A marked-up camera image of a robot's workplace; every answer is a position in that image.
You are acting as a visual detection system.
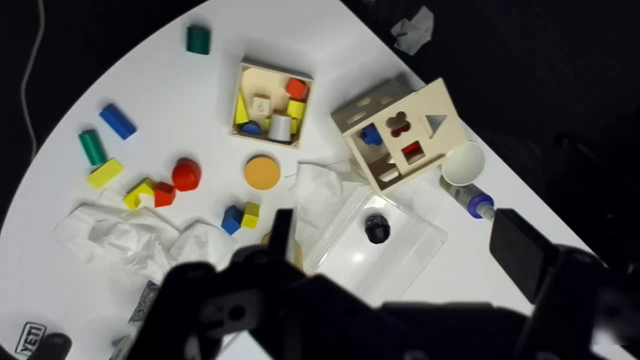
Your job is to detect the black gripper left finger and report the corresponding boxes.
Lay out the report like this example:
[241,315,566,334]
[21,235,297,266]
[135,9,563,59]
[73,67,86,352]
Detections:
[266,208,297,266]

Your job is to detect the red angular block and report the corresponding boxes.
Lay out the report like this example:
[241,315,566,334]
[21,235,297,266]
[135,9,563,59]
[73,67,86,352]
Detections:
[152,181,177,210]

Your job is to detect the wooden shape sorter box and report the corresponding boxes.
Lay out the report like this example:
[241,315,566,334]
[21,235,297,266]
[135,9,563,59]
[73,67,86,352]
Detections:
[330,74,461,196]

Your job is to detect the clear plastic container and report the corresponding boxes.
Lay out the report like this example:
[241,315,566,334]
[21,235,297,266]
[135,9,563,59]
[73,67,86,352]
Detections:
[301,183,449,308]

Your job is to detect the blue cylinder block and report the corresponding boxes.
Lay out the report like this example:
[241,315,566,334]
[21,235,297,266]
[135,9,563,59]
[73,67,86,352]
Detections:
[98,102,140,143]

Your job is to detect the short green wooden block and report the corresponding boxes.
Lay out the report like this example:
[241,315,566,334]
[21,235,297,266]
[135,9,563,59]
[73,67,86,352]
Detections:
[184,24,214,57]

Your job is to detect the yellow triangular block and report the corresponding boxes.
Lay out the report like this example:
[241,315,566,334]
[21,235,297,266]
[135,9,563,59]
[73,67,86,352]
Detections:
[231,93,252,129]

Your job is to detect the crumpled clear plastic bag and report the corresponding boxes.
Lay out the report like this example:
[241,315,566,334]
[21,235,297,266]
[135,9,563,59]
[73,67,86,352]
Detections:
[50,191,228,286]

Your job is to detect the crumpled grey paper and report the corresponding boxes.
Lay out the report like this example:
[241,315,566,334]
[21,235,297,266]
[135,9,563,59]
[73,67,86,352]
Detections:
[387,4,435,59]

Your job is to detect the red cylinder block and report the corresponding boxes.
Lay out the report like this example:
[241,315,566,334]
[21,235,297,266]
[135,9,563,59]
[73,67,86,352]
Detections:
[170,157,204,195]

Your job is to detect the yellow square block in tray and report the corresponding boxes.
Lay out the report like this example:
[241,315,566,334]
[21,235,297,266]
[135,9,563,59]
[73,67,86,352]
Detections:
[286,99,307,122]

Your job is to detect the white cylinder block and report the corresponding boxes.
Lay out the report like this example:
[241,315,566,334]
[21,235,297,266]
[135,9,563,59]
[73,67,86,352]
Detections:
[266,112,294,145]

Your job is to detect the small blue cube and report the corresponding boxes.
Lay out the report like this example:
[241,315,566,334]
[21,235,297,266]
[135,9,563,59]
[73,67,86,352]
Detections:
[220,205,246,236]

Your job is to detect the small white paper towel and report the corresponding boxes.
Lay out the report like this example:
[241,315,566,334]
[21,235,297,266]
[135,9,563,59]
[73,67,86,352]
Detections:
[286,159,366,233]

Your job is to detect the thin white cable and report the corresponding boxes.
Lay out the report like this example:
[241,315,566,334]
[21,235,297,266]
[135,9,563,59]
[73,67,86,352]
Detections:
[17,0,47,159]

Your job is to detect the wooden block tray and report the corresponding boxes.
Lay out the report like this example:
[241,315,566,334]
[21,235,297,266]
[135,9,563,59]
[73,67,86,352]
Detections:
[228,61,315,151]

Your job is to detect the red block inside sorter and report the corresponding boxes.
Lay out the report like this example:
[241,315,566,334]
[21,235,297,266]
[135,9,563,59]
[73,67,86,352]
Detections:
[400,140,427,166]

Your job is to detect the plain wooden cube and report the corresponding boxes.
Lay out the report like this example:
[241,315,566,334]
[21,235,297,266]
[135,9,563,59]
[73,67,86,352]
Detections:
[250,94,274,119]

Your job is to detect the orange wooden disc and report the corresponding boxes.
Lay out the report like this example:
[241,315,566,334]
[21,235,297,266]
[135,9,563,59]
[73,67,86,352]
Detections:
[241,153,284,192]

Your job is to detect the small yellow cube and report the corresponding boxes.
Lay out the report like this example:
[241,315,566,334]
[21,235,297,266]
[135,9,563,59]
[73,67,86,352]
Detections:
[240,201,262,233]

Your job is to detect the blue block inside sorter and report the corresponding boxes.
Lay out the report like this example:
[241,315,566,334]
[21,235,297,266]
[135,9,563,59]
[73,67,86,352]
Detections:
[358,124,386,149]

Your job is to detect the green rectangular block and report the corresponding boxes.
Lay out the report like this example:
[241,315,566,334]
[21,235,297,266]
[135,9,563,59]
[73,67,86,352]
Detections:
[75,129,110,168]

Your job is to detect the small black object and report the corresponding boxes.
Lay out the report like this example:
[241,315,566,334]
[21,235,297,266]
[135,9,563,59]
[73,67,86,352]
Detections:
[362,213,393,246]

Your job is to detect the red block in tray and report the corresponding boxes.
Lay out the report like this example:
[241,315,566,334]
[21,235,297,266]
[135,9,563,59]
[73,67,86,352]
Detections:
[284,77,309,102]

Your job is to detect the yellow wooden block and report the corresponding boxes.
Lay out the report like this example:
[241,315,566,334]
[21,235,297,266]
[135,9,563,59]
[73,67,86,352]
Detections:
[120,177,158,213]
[83,159,128,191]

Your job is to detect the patterned paper cup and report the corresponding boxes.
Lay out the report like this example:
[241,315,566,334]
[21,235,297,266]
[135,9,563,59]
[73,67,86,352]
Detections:
[440,140,487,189]

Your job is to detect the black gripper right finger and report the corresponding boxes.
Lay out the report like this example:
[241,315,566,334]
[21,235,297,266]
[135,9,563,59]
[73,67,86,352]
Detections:
[487,206,567,306]

